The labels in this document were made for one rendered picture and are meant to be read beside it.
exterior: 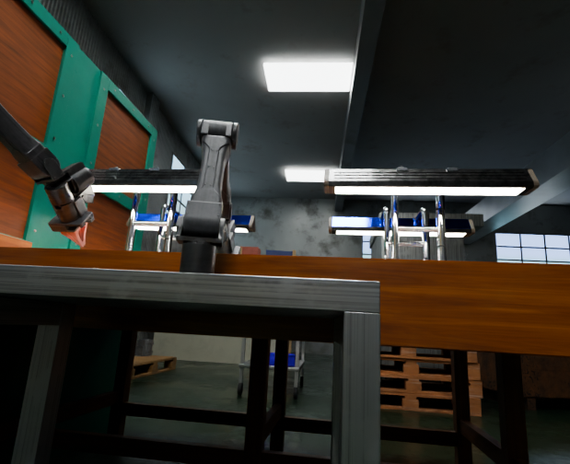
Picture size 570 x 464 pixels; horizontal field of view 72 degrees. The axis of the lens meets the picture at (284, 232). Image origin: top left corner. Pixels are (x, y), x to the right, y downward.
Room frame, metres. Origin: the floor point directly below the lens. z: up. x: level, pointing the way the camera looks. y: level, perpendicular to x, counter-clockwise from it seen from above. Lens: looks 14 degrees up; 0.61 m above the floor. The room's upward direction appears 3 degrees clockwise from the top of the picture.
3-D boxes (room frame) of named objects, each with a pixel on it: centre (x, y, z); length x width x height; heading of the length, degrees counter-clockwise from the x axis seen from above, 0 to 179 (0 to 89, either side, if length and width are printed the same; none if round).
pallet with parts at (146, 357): (4.92, 1.82, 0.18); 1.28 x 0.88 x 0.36; 175
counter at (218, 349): (7.06, 0.93, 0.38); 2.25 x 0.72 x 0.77; 85
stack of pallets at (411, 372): (3.86, -1.19, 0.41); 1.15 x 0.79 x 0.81; 82
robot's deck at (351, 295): (1.00, 0.43, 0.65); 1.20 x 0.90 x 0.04; 85
